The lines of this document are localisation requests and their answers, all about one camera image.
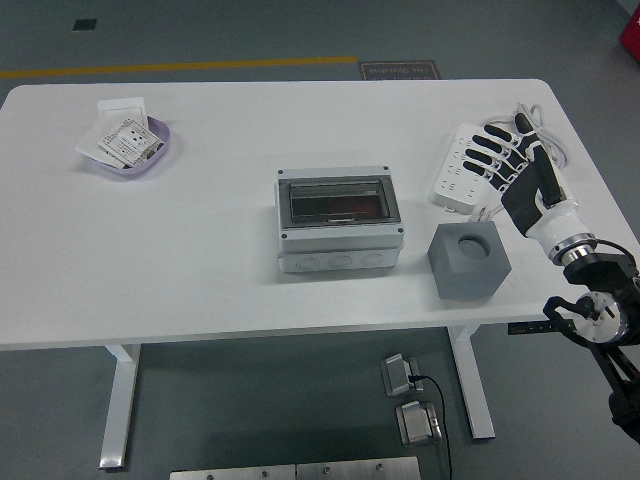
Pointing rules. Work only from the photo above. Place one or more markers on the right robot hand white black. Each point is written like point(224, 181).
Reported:
point(535, 200)

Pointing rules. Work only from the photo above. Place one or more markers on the white power strip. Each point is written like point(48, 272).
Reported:
point(452, 180)

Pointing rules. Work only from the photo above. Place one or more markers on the orange cylinder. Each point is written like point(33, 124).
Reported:
point(362, 204)

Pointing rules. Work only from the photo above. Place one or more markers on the clear hinged box lid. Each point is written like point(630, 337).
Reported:
point(340, 192)

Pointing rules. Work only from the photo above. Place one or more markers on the grey electrical enclosure box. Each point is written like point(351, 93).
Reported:
point(340, 250)

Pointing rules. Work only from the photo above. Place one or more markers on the grey cube with round hole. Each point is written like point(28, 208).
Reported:
point(470, 280)

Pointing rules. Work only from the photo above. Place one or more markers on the red object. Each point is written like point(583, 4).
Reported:
point(631, 37)

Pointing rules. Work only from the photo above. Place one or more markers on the white table leg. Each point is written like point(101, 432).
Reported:
point(120, 400)
point(472, 380)

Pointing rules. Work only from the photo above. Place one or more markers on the silver foot pedal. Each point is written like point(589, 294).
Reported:
point(417, 425)
point(397, 375)

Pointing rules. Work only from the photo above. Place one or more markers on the printed white socket panel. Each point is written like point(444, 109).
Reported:
point(130, 140)

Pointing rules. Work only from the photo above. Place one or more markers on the purple tray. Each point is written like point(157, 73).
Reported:
point(120, 172)

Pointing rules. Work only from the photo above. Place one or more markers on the black square floor cover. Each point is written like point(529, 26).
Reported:
point(84, 24)

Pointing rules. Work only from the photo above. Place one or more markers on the long metal base plate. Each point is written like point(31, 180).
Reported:
point(230, 474)

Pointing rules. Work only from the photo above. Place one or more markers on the plain white square wall plate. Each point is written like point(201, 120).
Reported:
point(120, 107)

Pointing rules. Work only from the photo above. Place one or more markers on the white wall plate tilted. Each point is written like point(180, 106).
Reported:
point(90, 141)

